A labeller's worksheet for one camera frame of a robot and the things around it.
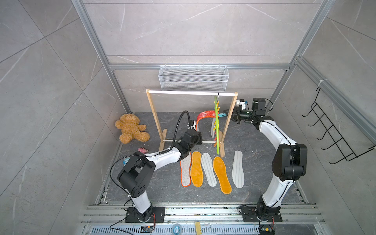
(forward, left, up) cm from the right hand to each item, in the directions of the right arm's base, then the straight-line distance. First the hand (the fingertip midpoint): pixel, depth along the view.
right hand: (225, 112), depth 84 cm
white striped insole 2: (-26, -8, -27) cm, 38 cm away
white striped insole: (-19, +10, -27) cm, 34 cm away
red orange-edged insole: (-1, +10, 0) cm, 10 cm away
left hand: (-5, +14, -10) cm, 18 cm away
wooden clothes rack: (+3, +41, -24) cm, 48 cm away
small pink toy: (-10, +53, -23) cm, 59 cm away
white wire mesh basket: (+31, +18, +4) cm, 36 cm away
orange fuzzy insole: (-23, +3, -27) cm, 35 cm away
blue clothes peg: (-1, +2, -1) cm, 2 cm away
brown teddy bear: (+3, +63, -18) cm, 65 cm away
